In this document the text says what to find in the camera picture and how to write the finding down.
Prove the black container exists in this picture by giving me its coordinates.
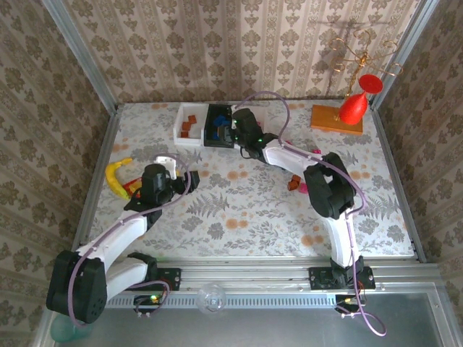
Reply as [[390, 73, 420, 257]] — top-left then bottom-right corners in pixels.
[[203, 103, 237, 148]]

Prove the white container with orange legos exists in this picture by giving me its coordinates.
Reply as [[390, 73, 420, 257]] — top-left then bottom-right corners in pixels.
[[172, 103, 209, 147]]

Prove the red and yellow snack packet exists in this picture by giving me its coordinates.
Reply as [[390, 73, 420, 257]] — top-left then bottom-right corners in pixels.
[[121, 176, 144, 198]]

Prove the yellow toy banana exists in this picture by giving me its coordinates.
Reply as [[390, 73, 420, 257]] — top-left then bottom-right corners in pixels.
[[104, 158, 134, 200]]

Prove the floral patterned table cloth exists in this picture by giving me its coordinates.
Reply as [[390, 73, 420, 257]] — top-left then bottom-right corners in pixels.
[[77, 100, 415, 258]]

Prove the red balloon ornament stand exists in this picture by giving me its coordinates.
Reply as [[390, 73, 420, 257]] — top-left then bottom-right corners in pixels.
[[310, 28, 404, 137]]

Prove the red plastic wine glass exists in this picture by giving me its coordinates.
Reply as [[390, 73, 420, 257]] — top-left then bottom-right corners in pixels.
[[339, 74, 384, 127]]

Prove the clear glass globe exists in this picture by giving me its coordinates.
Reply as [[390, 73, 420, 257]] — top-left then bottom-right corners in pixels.
[[197, 283, 227, 315]]

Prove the small black circuit board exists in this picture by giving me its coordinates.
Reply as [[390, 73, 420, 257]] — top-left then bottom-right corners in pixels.
[[334, 294, 362, 316], [133, 294, 162, 315]]

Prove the grey metal shelf plate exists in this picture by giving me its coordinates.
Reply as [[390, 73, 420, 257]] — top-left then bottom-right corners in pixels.
[[35, 283, 459, 347]]

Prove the teal plastic cup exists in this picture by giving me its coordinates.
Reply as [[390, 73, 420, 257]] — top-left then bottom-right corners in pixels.
[[49, 313, 93, 343]]

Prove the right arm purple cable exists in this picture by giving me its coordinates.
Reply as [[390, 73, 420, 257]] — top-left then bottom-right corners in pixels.
[[233, 90, 387, 337]]

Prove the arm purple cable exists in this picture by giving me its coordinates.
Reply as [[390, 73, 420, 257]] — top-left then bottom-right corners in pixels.
[[233, 90, 387, 337], [68, 153, 192, 327]]

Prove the aluminium side rail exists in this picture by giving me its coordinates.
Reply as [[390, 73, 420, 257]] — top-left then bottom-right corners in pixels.
[[371, 108, 428, 263], [67, 106, 122, 267]]

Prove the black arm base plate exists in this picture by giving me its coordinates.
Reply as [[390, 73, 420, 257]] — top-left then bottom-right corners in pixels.
[[116, 266, 182, 292], [308, 266, 376, 291]]

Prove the long aluminium base rail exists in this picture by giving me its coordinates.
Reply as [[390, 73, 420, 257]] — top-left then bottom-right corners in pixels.
[[54, 257, 441, 292]]

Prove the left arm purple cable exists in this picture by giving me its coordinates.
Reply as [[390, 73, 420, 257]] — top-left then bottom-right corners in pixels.
[[68, 153, 192, 327]]

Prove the grey slotted cable duct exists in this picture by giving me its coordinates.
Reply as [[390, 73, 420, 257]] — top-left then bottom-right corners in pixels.
[[104, 293, 339, 309]]

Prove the aluminium frame post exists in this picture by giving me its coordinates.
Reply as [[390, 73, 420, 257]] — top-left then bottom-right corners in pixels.
[[371, 0, 441, 111], [40, 0, 119, 115]]

